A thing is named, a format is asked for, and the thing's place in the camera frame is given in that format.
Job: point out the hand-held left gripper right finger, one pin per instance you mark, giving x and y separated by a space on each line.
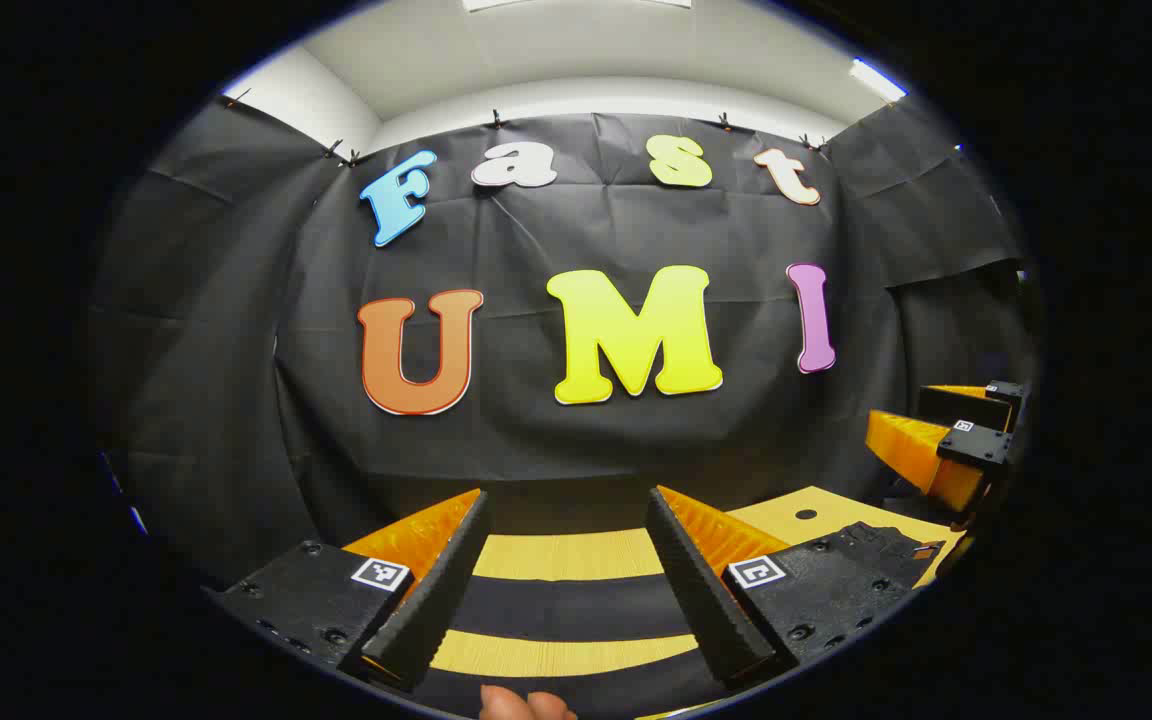
701 590

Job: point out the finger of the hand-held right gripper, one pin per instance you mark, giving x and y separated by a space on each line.
911 450
961 402

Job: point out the black backdrop cloth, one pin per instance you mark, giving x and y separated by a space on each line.
516 440

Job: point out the white ceiling light panel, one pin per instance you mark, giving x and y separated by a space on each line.
877 80

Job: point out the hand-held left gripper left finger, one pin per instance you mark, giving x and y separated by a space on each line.
446 590

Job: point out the row of small cloth clips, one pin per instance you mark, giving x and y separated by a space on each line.
497 119

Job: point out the dark denim jeans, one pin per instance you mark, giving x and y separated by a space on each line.
576 605

